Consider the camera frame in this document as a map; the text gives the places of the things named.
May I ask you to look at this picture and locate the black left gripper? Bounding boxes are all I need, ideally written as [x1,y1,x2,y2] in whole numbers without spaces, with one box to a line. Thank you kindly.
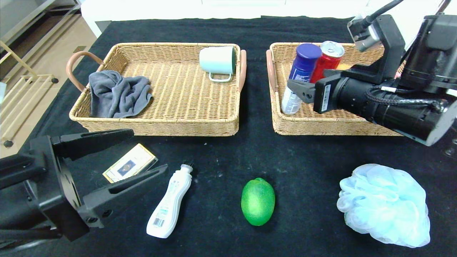
[0,128,169,242]

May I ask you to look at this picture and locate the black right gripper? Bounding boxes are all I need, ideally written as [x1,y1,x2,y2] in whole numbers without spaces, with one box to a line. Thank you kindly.
[287,69,377,114]

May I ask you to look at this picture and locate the red drink can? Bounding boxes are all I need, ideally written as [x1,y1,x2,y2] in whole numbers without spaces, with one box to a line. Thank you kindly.
[310,41,345,83]

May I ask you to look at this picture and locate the blue capped spray can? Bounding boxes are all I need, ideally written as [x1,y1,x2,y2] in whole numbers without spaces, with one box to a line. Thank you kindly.
[281,43,322,115]

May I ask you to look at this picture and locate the green lime fruit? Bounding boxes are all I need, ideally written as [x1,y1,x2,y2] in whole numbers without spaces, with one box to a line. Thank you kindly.
[241,178,276,226]

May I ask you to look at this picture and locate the light blue bath pouf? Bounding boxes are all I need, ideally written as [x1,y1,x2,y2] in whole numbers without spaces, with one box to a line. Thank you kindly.
[337,164,431,248]

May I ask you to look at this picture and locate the gold card box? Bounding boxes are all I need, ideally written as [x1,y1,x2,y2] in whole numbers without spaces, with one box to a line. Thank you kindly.
[103,143,159,183]

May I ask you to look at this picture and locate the grey cloth towel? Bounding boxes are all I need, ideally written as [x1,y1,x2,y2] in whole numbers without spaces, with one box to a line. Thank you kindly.
[89,71,153,119]

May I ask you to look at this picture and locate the white bottle with brush cap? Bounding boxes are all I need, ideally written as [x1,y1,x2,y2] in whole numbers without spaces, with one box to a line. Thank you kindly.
[146,161,194,238]

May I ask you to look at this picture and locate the black table cloth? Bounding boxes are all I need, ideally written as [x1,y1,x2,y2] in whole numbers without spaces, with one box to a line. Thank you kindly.
[0,16,457,257]

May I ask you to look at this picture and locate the mint green enamel mug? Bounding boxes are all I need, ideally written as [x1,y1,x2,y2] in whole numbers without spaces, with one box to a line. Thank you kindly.
[199,47,237,83]

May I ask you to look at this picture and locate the beige metal rack on wheels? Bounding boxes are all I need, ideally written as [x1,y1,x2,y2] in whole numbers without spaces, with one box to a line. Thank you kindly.
[0,39,60,148]

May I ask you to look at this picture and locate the wicker basket with brown handles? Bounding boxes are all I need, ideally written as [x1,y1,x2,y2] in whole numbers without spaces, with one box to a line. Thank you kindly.
[66,43,247,137]
[266,42,407,136]

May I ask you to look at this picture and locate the braided black cable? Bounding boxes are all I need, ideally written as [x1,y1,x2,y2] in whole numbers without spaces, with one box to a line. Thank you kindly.
[364,86,447,111]

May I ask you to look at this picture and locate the smooth black camera cable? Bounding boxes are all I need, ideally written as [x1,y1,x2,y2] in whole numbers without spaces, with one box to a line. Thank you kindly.
[361,0,406,27]

